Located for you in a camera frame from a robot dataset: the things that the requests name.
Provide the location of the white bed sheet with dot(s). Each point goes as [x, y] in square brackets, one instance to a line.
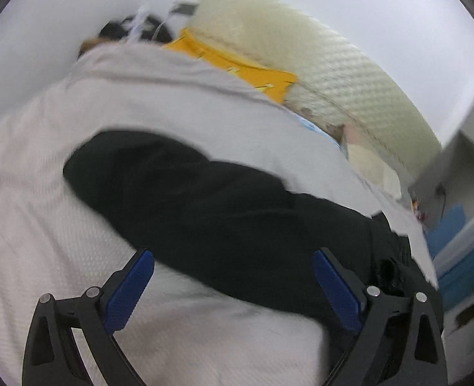
[100, 193]

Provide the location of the cream quilted mattress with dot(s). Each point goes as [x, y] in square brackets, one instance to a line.
[321, 64]

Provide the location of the blue plastic bin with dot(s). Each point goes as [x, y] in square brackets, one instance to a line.
[457, 241]

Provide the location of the black bag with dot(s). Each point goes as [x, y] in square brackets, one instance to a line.
[140, 30]

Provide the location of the black garment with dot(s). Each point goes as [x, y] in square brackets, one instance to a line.
[228, 225]

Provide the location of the yellow cloth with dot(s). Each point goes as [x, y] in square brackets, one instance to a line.
[237, 64]

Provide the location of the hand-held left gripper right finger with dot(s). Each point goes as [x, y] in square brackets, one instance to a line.
[337, 289]

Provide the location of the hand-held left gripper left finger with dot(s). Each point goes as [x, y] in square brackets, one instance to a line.
[126, 289]

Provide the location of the light blue cloth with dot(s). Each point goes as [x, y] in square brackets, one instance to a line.
[321, 128]

